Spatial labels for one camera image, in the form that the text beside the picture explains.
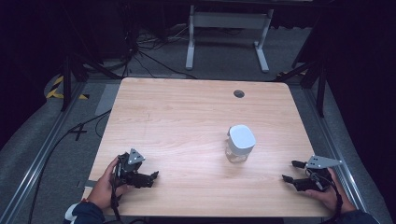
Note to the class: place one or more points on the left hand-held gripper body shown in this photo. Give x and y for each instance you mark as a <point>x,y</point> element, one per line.
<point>128,168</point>

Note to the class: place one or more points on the person's right hand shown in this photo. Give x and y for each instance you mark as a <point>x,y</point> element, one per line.
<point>337,196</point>

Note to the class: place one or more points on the clear jar with white lid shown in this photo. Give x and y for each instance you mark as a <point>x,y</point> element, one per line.
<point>240,141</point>

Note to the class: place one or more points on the grey flat floor plate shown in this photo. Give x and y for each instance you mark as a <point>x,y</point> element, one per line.
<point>107,99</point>

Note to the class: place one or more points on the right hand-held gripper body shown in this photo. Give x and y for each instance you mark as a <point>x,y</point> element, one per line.
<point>317,183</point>

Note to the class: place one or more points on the grey metal floor rail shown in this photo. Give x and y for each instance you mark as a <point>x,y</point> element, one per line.
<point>330,137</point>
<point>37,161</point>

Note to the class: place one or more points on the person's left hand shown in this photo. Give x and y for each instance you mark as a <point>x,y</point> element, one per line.
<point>102,189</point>

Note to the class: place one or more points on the yellow and black floor tape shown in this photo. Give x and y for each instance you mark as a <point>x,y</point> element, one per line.
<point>56,91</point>

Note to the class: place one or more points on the grey round table grommet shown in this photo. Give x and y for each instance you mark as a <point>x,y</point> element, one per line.
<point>238,93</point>

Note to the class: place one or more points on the black metal stand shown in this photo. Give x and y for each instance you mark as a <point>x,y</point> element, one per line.
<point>320,90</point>
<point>66,84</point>

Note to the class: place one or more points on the white metal desk frame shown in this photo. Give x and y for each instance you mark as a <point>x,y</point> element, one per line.
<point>230,21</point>

